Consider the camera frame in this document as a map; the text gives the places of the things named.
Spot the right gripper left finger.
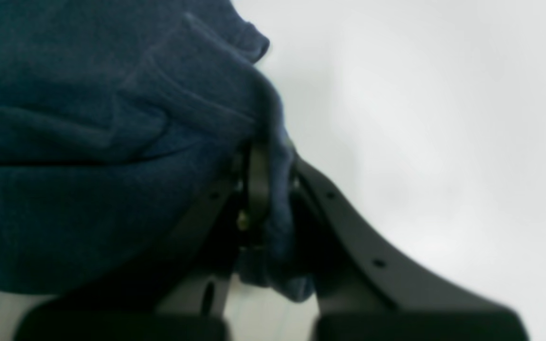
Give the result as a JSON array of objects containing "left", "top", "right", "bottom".
[{"left": 15, "top": 142, "right": 270, "bottom": 341}]

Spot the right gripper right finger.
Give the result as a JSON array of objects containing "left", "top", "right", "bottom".
[{"left": 291, "top": 157, "right": 529, "bottom": 341}]

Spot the dark blue T-shirt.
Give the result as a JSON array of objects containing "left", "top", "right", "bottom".
[{"left": 0, "top": 0, "right": 314, "bottom": 302}]

